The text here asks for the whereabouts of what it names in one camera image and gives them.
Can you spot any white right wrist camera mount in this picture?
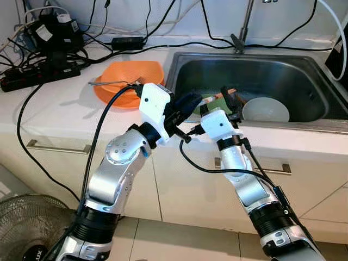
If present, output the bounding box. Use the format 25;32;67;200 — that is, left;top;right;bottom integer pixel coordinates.
200;108;238;144

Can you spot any thin black cable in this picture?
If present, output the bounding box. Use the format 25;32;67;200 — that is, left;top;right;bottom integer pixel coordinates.
144;0;151;38

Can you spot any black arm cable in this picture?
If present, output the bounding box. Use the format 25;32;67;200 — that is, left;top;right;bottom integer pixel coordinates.
178;124;305;229
82;84;143;213

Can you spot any stainless steel sink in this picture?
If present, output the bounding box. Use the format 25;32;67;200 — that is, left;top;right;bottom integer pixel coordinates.
165;50;348;135

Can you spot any black charger pile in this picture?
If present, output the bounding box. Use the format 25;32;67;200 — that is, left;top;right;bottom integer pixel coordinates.
24;12;86;55

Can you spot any brass drawer handle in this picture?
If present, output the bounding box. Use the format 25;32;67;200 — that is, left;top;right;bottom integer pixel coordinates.
26;139;92;156
215;157;293;176

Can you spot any thick black adapter cable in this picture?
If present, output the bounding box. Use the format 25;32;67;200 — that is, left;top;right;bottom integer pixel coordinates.
143;0;179;39

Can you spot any silver metal fork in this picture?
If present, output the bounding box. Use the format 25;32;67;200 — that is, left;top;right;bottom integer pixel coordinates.
89;78;146;88

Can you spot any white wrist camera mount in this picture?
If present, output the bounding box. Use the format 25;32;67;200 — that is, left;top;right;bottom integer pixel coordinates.
138;83;173;144
200;108;238;144

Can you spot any tan handled utensil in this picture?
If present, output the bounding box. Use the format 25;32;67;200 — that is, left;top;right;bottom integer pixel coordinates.
202;88;238;105

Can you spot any white hose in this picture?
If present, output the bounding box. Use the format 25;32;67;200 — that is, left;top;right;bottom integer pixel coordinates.
317;0;348;82

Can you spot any chrome faucet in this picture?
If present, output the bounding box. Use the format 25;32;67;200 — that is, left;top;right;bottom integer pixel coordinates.
231;0;256;54

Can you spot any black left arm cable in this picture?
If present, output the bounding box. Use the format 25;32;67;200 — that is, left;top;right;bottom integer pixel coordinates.
82;84;143;213

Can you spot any black power strip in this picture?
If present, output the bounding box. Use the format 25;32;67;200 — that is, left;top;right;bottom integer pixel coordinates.
0;61;82;93

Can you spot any white kitchen cabinet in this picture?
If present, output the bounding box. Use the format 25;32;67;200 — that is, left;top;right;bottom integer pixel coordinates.
0;117;348;245

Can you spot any orange plastic bowl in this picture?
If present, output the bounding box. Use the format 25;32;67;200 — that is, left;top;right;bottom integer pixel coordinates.
101;60;165;100

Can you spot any black power adapter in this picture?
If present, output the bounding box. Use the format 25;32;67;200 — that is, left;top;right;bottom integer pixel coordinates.
111;36;146;51

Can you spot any green plate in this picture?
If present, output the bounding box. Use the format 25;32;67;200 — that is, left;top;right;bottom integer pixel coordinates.
193;92;245;117

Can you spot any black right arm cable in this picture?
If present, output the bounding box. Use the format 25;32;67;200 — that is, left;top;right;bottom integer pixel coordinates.
178;124;305;229

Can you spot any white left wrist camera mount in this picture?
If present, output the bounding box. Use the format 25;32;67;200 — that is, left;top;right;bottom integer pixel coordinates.
138;83;173;144

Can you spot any white bowl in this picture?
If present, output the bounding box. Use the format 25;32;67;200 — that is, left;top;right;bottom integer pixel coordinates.
242;97;290;122

